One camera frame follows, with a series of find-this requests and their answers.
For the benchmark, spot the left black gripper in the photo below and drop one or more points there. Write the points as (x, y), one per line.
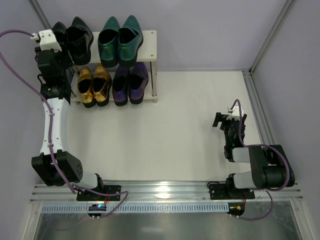
(60, 53)

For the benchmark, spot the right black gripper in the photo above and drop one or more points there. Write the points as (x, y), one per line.
(225, 121)

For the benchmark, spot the black loafer shoe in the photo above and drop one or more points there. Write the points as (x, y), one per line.
(59, 30)
(79, 39)

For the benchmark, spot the gold loafer shoe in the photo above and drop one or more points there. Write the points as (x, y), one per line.
(102, 83)
(85, 87)

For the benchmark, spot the green loafer shoe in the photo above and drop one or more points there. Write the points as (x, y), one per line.
(130, 40)
(108, 43)

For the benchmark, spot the purple loafer shoe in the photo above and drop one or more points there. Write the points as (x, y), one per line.
(138, 81)
(120, 86)

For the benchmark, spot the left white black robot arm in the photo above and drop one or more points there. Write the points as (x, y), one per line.
(54, 164)

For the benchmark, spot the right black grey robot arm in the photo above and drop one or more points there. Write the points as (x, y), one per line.
(269, 165)

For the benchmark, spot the white two-tier shoe shelf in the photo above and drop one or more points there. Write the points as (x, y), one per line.
(147, 54)

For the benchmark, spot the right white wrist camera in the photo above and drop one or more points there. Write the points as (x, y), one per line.
(233, 113)

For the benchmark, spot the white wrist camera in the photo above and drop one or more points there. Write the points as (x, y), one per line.
(233, 113)
(47, 40)

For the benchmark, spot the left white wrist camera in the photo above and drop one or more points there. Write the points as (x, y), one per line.
(47, 40)

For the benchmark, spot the right aluminium side rail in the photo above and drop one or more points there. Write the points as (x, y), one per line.
(260, 116)

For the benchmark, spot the left aluminium frame post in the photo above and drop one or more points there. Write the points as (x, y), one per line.
(40, 14)

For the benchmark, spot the aluminium frame post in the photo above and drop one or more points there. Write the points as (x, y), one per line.
(40, 14)
(277, 25)

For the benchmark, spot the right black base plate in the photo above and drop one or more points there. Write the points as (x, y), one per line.
(224, 191)

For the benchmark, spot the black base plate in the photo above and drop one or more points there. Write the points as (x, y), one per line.
(110, 193)
(224, 191)

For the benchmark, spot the aluminium mounting rail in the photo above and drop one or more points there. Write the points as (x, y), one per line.
(138, 191)

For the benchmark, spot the grey slotted cable duct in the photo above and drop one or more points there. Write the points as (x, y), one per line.
(135, 208)

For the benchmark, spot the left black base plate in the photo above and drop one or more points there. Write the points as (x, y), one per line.
(110, 193)

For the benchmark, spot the right aluminium frame post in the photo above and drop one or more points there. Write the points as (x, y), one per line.
(277, 25)

